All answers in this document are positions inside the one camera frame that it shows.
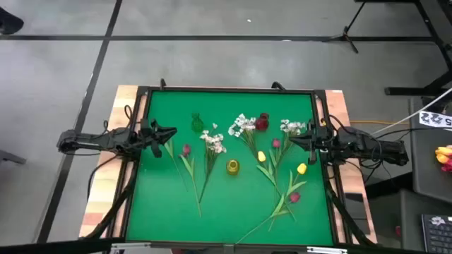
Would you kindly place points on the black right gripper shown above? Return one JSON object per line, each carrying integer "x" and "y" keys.
{"x": 319, "y": 141}

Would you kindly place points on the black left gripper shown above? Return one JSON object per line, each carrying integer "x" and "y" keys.
{"x": 150, "y": 135}

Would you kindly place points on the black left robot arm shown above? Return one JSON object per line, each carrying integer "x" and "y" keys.
{"x": 102, "y": 139}

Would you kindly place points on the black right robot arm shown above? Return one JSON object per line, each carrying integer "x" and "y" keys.
{"x": 367, "y": 144}

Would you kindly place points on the green glass vase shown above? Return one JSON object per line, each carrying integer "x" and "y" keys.
{"x": 197, "y": 124}

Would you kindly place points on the red glass vase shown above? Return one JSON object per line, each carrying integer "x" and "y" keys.
{"x": 262, "y": 123}

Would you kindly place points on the yellow glass jar vase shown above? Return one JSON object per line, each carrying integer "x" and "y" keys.
{"x": 232, "y": 167}

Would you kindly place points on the black support strut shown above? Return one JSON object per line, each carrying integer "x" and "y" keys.
{"x": 113, "y": 210}
{"x": 339, "y": 204}

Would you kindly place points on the black flat panel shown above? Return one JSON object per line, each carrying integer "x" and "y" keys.
{"x": 360, "y": 208}

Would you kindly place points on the green table mat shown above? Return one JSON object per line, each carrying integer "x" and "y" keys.
{"x": 229, "y": 211}

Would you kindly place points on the black tripod stand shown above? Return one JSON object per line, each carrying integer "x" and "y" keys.
{"x": 344, "y": 34}

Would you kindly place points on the grey side table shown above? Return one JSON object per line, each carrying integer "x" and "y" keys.
{"x": 427, "y": 169}

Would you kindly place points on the small red object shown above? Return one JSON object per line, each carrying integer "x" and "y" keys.
{"x": 398, "y": 231}

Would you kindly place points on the white printed tag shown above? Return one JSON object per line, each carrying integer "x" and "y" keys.
{"x": 434, "y": 119}

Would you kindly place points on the orange red flower bunch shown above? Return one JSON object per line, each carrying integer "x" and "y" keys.
{"x": 444, "y": 158}

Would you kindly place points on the grey table foot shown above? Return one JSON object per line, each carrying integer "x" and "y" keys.
{"x": 10, "y": 157}

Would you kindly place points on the black bar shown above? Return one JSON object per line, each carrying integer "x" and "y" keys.
{"x": 53, "y": 246}

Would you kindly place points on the black keyboard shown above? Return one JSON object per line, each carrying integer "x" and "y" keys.
{"x": 438, "y": 236}

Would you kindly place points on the black rounded object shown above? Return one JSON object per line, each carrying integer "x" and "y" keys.
{"x": 8, "y": 23}

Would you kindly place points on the silver bracket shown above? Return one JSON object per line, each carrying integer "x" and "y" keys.
{"x": 326, "y": 250}
{"x": 130, "y": 245}

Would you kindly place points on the black desk frame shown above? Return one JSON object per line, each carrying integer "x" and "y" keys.
{"x": 406, "y": 91}

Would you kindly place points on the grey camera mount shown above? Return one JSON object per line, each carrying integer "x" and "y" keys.
{"x": 229, "y": 248}

